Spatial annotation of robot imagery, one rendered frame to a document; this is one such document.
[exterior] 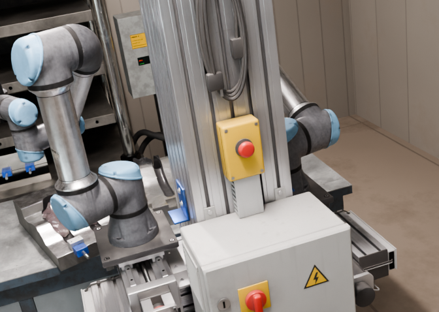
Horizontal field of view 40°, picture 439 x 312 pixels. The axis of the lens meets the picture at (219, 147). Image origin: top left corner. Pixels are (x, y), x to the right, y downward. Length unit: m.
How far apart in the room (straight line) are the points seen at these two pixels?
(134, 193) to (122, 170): 0.08
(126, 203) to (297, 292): 0.60
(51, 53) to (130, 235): 0.57
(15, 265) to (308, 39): 3.44
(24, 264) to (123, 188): 0.76
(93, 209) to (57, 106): 0.30
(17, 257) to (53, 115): 0.95
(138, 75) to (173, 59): 1.73
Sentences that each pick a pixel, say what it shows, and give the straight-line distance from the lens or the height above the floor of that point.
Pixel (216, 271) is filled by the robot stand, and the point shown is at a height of 1.22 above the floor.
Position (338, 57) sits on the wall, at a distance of 5.31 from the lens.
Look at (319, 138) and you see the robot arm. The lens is 1.88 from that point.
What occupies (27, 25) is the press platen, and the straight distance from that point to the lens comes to 2.91.
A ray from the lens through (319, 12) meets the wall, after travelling 5.15.
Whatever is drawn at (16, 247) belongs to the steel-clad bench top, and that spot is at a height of 0.80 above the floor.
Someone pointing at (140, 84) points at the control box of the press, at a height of 1.14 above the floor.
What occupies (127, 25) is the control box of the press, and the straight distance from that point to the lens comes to 2.97.
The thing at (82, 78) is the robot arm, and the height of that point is 1.53.
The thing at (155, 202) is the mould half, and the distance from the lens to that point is 2.34.
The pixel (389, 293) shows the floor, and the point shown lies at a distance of 3.21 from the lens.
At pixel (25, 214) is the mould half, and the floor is 0.88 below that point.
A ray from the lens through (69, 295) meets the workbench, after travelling 2.40.
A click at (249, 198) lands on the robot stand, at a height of 1.28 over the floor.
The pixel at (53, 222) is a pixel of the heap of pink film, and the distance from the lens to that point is 2.36.
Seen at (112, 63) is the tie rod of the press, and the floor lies 1.30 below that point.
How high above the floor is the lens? 1.92
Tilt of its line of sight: 22 degrees down
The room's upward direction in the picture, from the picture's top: 9 degrees counter-clockwise
